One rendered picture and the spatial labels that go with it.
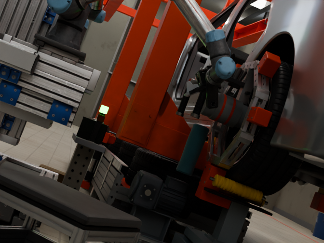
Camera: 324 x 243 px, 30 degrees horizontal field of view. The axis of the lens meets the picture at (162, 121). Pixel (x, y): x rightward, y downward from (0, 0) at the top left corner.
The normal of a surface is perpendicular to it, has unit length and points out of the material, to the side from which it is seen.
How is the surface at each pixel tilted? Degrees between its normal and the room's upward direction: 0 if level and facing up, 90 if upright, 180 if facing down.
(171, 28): 90
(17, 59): 90
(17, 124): 90
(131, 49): 90
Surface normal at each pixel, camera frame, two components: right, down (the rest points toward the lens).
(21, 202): -0.39, -0.18
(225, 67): 0.23, -0.20
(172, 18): 0.18, 0.04
